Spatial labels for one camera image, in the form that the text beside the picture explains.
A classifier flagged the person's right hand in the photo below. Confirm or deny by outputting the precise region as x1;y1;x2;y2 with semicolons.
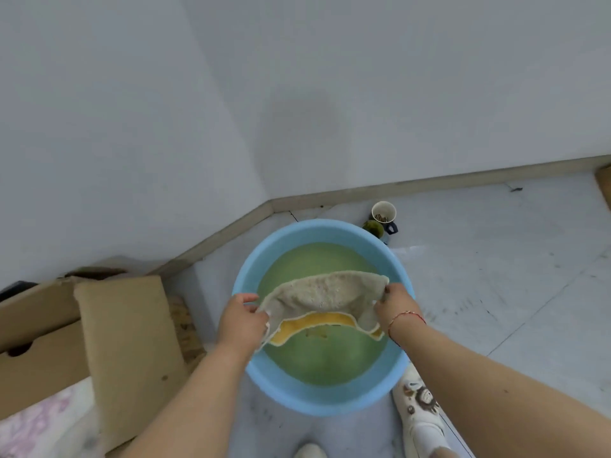
373;282;424;337

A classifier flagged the white paper cup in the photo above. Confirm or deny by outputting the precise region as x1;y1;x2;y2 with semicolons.
372;201;397;226

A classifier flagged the dark mug with green sponge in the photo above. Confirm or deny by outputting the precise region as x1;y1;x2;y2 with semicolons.
362;219;399;240

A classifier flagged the pink patterned fabric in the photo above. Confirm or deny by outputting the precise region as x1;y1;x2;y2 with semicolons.
0;377;103;458

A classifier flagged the brown cardboard box corner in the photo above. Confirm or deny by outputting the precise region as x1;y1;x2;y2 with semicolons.
595;164;611;209

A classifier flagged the light blue plastic basin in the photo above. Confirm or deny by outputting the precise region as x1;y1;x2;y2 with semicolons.
232;219;417;417

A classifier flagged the person's left forearm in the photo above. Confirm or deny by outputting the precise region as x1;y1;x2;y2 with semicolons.
120;342;254;458

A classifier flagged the person's left hand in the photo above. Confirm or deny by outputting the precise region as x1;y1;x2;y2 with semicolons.
216;293;271;353

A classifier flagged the white sock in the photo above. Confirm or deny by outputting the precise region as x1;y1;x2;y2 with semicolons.
414;423;461;458

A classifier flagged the white clog shoe with charms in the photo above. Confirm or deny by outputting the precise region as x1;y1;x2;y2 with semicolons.
391;362;447;458

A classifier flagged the red string bracelet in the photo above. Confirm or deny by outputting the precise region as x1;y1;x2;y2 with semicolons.
387;310;427;341

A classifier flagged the person's right forearm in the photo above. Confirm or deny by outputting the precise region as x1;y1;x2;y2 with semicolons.
388;312;611;458

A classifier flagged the brown cardboard box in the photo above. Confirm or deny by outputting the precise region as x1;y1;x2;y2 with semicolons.
0;267;207;458

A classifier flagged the black object behind box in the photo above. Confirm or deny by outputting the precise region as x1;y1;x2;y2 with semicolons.
0;281;39;302

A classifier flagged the beige and yellow cloth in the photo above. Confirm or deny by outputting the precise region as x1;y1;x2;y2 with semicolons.
254;270;390;353

